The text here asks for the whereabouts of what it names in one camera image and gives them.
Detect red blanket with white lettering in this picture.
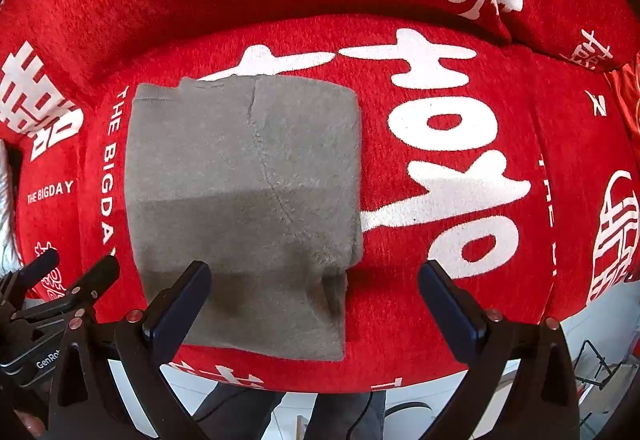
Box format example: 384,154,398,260
1,0,639,392

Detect red embroidered pillow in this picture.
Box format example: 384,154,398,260
606,52,640,150

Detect black metal rack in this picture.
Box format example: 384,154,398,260
573,339,634,390

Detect grey knit sweater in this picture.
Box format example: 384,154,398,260
124,75,363,362

